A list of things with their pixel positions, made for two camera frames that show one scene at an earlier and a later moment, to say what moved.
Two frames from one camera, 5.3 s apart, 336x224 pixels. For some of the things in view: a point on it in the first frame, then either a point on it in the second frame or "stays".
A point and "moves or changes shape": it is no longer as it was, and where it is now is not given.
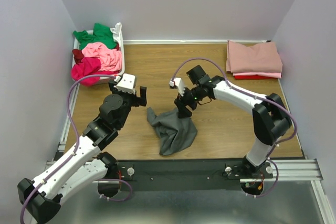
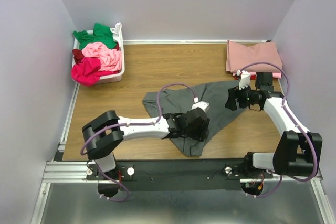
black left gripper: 135,98 → 200,128
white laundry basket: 76,46 stays
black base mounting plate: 152,175 stays
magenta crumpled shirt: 88,66 stays
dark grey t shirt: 174,133 moves or changes shape
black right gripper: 182,103 → 231,99
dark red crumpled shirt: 78,55 stays
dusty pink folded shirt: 262,57 stays
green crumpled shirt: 102,34 stays
